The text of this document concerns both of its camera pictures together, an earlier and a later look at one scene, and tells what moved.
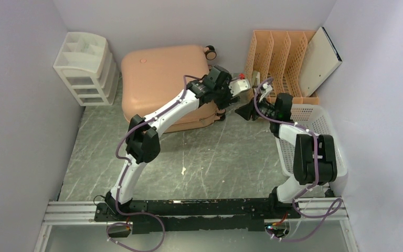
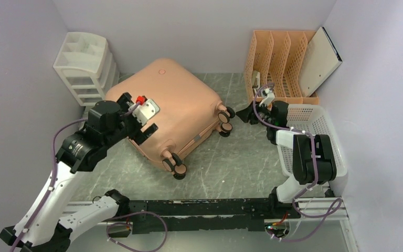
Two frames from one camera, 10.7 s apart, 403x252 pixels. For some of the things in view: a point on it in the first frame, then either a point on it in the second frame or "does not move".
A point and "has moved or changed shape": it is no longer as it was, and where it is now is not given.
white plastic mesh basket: x=314 y=118 does not move
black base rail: x=251 y=213 does not move
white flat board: x=321 y=59 does not move
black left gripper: x=229 y=100 → x=137 y=134
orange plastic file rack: x=280 y=56 does not move
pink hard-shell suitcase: x=152 y=79 has moved or changed shape
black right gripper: x=246 y=111 does not move
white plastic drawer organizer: x=84 y=63 does not move
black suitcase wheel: x=211 y=54 → x=224 y=117
